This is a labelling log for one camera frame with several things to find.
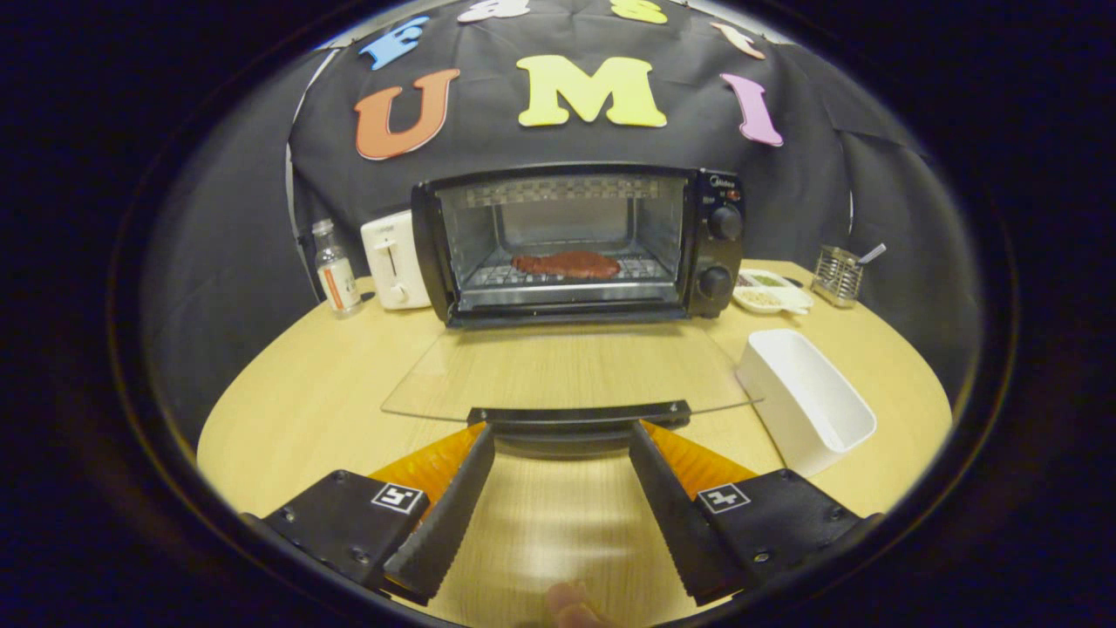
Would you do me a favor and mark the clear bottle with orange label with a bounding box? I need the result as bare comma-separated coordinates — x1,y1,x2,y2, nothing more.
312,218,364,319

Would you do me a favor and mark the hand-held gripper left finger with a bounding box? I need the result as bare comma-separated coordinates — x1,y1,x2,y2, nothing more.
244,424,496,607

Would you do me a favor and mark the brown meat steak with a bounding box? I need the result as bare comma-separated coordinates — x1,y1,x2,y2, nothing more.
511,251,622,281

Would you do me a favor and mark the white sectioned plate with grains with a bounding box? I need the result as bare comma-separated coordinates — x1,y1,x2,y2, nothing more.
732,269,814,316

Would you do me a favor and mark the black toaster oven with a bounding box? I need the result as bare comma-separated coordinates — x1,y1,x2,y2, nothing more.
381,161,764,461

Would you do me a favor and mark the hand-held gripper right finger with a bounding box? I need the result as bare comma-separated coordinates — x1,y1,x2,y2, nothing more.
628,420,881,607

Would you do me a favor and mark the metal wire utensil holder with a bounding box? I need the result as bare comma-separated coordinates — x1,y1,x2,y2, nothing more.
811,245,864,309

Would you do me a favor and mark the white bread toaster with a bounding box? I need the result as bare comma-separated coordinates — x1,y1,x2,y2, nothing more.
360,209,432,311

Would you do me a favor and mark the white rectangular tray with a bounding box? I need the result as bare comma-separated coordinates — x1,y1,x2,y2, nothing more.
735,328,877,479

